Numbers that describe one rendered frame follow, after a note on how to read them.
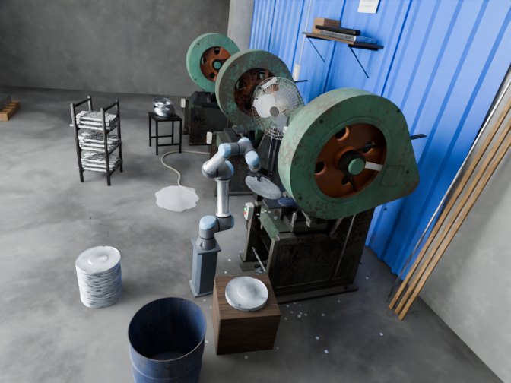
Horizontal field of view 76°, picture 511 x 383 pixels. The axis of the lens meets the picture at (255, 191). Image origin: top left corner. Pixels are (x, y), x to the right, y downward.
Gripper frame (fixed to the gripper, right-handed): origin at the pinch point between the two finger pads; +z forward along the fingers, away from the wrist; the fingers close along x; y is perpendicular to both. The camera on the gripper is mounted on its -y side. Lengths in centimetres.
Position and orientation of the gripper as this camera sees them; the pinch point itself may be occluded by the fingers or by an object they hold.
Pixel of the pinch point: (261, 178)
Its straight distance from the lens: 229.8
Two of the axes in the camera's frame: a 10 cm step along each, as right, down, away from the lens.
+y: -9.3, -2.7, 2.4
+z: 1.4, 3.3, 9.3
